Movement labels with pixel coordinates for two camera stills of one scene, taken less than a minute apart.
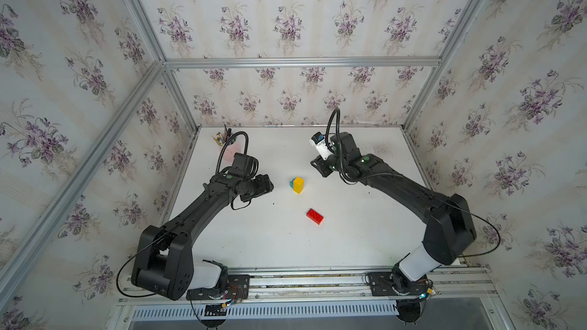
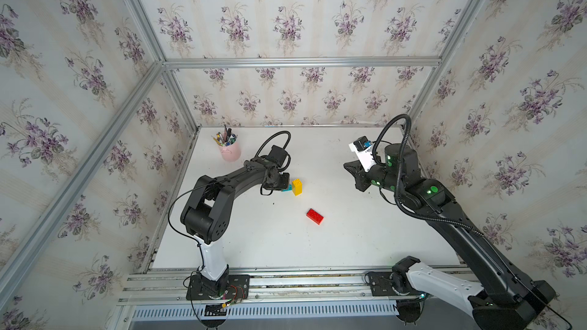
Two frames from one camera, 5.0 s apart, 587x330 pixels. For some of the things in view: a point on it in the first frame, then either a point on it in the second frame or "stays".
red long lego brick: (315, 216) stays
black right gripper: (319, 163) → (361, 175)
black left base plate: (238, 287) stays
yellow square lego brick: (298, 185) stays
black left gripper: (263, 182) → (284, 184)
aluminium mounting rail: (466, 285) stays
